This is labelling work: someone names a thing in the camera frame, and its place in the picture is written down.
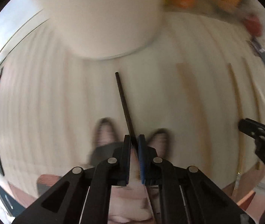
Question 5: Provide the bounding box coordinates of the bamboo chopstick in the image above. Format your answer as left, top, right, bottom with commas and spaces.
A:
227, 63, 245, 191

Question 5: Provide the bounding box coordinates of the black chopstick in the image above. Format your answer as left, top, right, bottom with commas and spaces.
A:
115, 71, 161, 224

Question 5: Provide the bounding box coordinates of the blue cabinet door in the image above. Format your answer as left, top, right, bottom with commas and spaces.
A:
0, 186, 26, 217

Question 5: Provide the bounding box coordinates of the striped cat placemat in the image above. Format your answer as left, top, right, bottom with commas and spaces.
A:
0, 12, 265, 197

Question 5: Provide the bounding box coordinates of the red tomato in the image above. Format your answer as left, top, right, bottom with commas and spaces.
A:
242, 13, 263, 37

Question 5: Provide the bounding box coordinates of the white cylindrical utensil holder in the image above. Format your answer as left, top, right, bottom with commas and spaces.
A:
37, 0, 163, 59

